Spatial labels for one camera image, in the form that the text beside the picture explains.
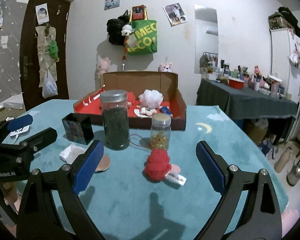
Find white wipe packet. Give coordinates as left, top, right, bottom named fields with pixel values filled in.
left=59, top=143, right=86, bottom=164

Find beige round powder puff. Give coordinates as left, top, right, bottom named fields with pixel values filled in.
left=95, top=154, right=111, bottom=172

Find orange-red mesh pouf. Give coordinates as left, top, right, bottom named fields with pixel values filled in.
left=126, top=92, right=136, bottom=108

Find red knitted plush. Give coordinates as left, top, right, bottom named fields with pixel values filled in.
left=129, top=134, right=187, bottom=186

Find white mesh pouf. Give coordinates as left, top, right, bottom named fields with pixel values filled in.
left=139, top=89, right=164, bottom=109

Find white furry star plush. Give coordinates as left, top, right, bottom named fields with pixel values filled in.
left=134, top=107, right=158, bottom=118

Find person's left hand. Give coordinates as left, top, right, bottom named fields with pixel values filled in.
left=3, top=182, right=18, bottom=205

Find white power bank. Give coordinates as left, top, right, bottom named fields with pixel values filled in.
left=10, top=125, right=30, bottom=139

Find colourful beauty cream box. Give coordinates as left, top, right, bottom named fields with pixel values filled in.
left=62, top=113, right=94, bottom=145

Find white plastic bag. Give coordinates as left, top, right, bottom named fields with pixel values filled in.
left=42, top=69, right=58, bottom=99

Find large glass jar dark contents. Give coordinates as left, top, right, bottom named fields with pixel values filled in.
left=101, top=89, right=129, bottom=151

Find green plush on door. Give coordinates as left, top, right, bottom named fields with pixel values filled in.
left=48, top=40, right=59, bottom=62

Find teal plush table cover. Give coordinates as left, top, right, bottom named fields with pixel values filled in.
left=16, top=100, right=282, bottom=239

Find dark tablecloth side table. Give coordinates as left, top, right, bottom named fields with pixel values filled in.
left=196, top=79, right=298, bottom=120

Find red cardboard box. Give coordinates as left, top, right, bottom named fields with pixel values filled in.
left=73, top=71, right=188, bottom=131

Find small glass jar gold contents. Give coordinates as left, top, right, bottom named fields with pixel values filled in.
left=150, top=113, right=171, bottom=150

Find dark wooden door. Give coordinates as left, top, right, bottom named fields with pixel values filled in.
left=20, top=0, right=70, bottom=110

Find black hanging bag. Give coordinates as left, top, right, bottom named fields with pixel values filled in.
left=107, top=10, right=129, bottom=46

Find red bowl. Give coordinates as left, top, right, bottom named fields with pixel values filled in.
left=228, top=77, right=244, bottom=89

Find small panda plush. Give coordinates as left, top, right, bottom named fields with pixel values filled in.
left=121, top=24, right=134, bottom=37

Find green tote bag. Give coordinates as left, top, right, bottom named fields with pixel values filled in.
left=124, top=5, right=158, bottom=56

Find white refrigerator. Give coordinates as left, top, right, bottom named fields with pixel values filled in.
left=270, top=28, right=300, bottom=103

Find pink plush on wall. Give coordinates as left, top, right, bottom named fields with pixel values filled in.
left=96, top=57, right=111, bottom=76

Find blue poster on wall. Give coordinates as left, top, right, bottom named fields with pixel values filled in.
left=104, top=0, right=120, bottom=10

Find wall mirror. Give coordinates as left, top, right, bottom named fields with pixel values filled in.
left=194, top=5, right=219, bottom=75

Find photo poster on wall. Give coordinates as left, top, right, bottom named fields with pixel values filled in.
left=163, top=3, right=187, bottom=27

